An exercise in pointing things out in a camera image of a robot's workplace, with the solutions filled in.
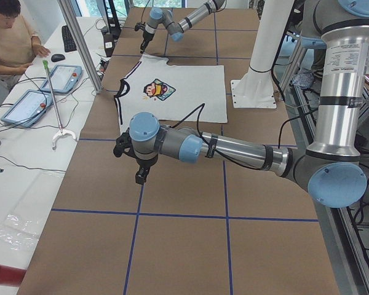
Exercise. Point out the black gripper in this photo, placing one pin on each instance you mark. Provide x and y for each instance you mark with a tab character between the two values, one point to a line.
142	163
146	35

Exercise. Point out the grey cartoon print t-shirt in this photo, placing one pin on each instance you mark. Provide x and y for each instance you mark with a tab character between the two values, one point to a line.
171	92

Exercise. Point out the black box with label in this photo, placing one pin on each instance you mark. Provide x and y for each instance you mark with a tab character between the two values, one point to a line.
109	45

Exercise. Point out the black keyboard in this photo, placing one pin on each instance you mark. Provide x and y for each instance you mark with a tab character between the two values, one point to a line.
68	41

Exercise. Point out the far blue teach pendant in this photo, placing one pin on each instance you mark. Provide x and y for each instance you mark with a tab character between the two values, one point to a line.
64	78

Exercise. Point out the blue teach pendant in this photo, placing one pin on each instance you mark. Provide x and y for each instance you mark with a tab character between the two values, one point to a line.
64	78
28	109

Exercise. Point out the black computer mouse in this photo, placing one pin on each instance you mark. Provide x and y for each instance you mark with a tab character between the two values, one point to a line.
57	57

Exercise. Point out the long reacher grabber tool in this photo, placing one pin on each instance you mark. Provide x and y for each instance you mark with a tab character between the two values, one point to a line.
62	132

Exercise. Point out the near blue teach pendant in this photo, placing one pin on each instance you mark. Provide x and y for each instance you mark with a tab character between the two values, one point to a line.
28	109

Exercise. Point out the seated person in beige shirt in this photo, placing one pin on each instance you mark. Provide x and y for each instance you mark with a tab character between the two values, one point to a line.
19	44

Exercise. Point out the clear plastic bag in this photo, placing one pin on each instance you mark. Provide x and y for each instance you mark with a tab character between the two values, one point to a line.
19	233

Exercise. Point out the patterned blue cloth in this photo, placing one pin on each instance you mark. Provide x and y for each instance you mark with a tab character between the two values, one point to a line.
303	79

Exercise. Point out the red cylinder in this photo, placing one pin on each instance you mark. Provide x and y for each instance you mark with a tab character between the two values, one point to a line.
11	276

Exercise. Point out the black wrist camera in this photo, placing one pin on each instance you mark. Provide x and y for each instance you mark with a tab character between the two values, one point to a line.
123	145
139	26

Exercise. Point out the aluminium frame post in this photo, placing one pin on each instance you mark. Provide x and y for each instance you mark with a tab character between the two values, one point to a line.
71	20

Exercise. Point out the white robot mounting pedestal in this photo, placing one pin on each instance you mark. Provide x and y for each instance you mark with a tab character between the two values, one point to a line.
255	89

